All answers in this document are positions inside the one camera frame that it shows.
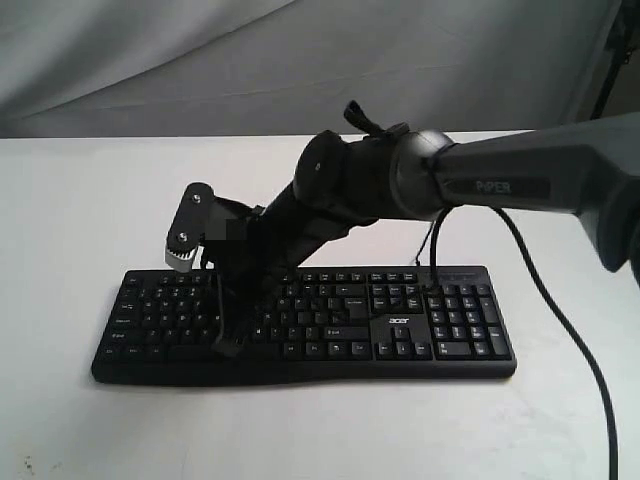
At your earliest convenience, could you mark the grey backdrop cloth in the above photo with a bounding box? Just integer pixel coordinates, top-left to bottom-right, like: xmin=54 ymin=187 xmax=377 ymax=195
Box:
xmin=1 ymin=1 xmax=621 ymax=138

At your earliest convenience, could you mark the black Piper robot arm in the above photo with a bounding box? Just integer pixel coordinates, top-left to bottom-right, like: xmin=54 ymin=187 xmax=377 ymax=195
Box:
xmin=207 ymin=113 xmax=639 ymax=357

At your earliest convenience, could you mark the black keyboard USB cable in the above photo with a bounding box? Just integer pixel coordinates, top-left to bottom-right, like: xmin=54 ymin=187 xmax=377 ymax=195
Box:
xmin=413 ymin=219 xmax=436 ymax=267

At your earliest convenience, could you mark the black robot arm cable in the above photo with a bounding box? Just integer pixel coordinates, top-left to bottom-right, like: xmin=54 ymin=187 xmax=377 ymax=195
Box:
xmin=343 ymin=101 xmax=619 ymax=480

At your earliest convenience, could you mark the black tripod stand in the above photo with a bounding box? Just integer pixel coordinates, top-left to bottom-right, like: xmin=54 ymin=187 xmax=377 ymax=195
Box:
xmin=589 ymin=0 xmax=639 ymax=120

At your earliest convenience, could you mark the black Acer keyboard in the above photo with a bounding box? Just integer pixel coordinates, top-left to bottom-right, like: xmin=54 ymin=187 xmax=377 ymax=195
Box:
xmin=91 ymin=266 xmax=517 ymax=387

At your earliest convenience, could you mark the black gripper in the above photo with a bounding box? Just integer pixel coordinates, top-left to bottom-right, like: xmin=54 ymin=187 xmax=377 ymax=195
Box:
xmin=204 ymin=199 xmax=375 ymax=358

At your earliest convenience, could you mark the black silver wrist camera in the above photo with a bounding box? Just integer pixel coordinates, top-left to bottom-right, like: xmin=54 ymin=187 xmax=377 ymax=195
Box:
xmin=165 ymin=182 xmax=252 ymax=273

